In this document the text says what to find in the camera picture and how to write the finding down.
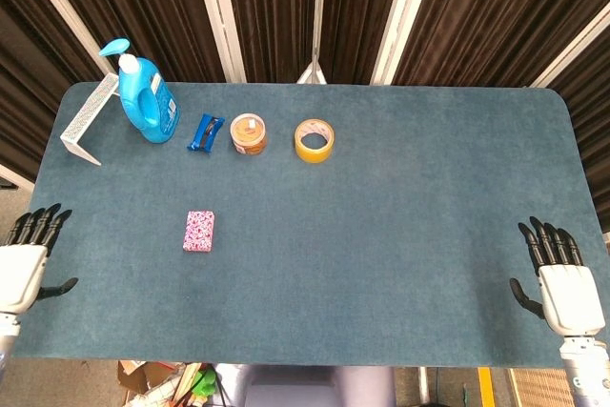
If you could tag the cardboard box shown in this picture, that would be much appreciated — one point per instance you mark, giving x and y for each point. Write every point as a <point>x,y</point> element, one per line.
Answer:
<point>148,380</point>

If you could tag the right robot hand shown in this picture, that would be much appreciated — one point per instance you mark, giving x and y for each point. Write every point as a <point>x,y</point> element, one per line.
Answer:
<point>569,297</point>

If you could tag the woven beige panel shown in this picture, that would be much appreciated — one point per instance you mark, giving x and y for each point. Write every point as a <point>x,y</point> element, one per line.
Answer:
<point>541,388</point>

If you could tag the pink patterned small box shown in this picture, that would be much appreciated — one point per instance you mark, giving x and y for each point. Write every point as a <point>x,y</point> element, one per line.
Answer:
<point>198,231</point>

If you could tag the yellow tape roll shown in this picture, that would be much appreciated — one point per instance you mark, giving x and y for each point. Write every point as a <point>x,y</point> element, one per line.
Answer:
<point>314,154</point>

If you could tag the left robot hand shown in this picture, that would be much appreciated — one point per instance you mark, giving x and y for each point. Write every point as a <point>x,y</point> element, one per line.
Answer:
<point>21,278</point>

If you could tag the green plastic item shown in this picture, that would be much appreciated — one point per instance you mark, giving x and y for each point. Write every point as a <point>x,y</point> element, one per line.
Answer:
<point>206,380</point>

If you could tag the purple robot torso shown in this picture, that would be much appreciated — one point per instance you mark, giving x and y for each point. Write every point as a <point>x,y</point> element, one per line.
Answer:
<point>295,388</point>

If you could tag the blue detergent pump bottle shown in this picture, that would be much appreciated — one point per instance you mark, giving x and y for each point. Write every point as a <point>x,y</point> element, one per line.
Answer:
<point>148,102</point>

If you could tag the blue felt table mat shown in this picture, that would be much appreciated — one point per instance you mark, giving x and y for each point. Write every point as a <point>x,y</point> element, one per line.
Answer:
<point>357,235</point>

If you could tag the dark brown curtain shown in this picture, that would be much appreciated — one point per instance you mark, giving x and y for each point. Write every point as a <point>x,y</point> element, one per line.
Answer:
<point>271,11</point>

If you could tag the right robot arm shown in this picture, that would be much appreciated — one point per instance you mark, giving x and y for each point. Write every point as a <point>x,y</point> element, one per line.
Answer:
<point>583,369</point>

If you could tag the white perforated angle bracket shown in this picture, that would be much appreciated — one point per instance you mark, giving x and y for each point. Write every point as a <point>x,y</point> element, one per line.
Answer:
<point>88,111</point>

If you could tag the white frame post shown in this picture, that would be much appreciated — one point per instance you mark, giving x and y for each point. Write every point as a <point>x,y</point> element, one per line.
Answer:
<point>402,16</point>
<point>572,52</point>
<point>219,11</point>
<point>62,6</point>
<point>314,45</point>

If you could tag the blue snack bar wrapper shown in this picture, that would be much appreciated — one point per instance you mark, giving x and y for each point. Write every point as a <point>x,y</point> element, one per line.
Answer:
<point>206,133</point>

